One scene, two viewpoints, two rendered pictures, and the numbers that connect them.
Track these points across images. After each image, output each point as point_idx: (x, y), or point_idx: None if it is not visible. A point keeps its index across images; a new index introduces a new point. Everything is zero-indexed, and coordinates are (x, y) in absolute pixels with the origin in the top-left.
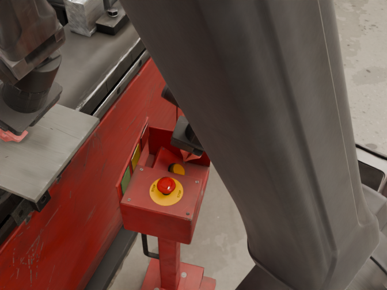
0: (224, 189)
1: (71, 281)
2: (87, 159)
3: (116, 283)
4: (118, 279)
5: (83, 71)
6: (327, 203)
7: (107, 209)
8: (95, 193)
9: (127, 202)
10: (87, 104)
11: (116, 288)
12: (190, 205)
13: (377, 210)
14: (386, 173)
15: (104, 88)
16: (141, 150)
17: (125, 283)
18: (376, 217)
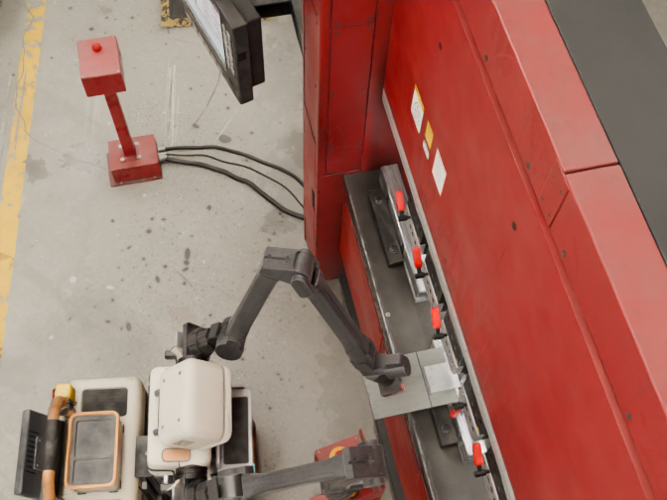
0: None
1: (389, 433)
2: (413, 460)
3: (387, 493)
4: (388, 498)
5: (450, 484)
6: (237, 307)
7: (406, 487)
8: (408, 468)
9: (355, 436)
10: (422, 462)
11: (384, 490)
12: (321, 457)
13: (228, 336)
14: (222, 464)
15: (428, 486)
16: None
17: (380, 499)
18: (228, 330)
